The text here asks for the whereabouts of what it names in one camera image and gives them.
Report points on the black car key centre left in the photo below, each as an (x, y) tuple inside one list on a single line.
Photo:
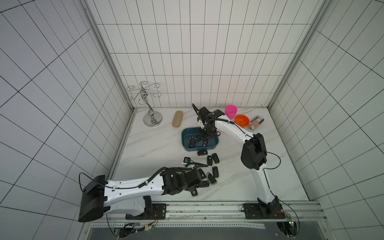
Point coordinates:
[(202, 174)]

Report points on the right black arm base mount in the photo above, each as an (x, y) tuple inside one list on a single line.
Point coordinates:
[(264, 211)]

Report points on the silver metal cup stand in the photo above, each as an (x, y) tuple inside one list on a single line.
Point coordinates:
[(144, 92)]

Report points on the black car key lower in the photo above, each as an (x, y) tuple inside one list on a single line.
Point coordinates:
[(204, 184)]

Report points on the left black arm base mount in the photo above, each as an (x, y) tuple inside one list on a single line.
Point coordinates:
[(151, 211)]

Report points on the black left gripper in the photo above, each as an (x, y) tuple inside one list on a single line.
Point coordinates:
[(191, 190)]

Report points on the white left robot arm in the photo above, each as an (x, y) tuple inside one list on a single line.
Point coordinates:
[(102, 197)]

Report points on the beige glasses case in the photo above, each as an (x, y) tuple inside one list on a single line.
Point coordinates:
[(177, 120)]

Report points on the pink plastic goblet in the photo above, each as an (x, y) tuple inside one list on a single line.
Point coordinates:
[(231, 111)]

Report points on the black car key top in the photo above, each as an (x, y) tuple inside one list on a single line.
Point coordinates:
[(202, 153)]

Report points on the chrome black car key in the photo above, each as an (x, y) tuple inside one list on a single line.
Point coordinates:
[(192, 142)]

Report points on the black car key upper right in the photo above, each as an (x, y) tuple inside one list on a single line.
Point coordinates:
[(215, 158)]

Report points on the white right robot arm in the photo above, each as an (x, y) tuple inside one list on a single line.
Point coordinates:
[(253, 156)]

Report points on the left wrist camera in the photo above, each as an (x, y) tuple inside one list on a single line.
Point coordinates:
[(186, 160)]

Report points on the teal storage box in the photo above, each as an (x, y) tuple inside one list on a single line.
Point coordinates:
[(201, 145)]

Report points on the striped drink can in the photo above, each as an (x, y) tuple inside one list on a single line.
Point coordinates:
[(255, 122)]

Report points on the black car key centre right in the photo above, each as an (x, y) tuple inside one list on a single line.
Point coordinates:
[(215, 172)]

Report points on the orange plastic bowl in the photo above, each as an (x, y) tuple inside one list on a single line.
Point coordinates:
[(242, 121)]

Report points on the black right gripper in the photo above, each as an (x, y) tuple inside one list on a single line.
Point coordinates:
[(204, 137)]

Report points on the aluminium mounting rail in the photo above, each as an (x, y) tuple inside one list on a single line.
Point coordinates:
[(214, 214)]

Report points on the black car key upper middle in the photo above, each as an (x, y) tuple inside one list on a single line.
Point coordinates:
[(209, 160)]

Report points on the silver edged smart key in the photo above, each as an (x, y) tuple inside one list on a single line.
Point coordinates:
[(212, 180)]

